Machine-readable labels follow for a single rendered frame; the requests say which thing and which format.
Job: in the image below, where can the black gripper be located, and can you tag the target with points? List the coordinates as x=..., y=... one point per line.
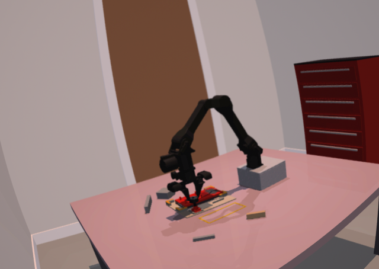
x=188, y=176

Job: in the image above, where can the tan rectangular block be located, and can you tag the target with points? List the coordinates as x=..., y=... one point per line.
x=255, y=215

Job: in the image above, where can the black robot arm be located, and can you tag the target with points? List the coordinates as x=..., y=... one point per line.
x=184, y=137

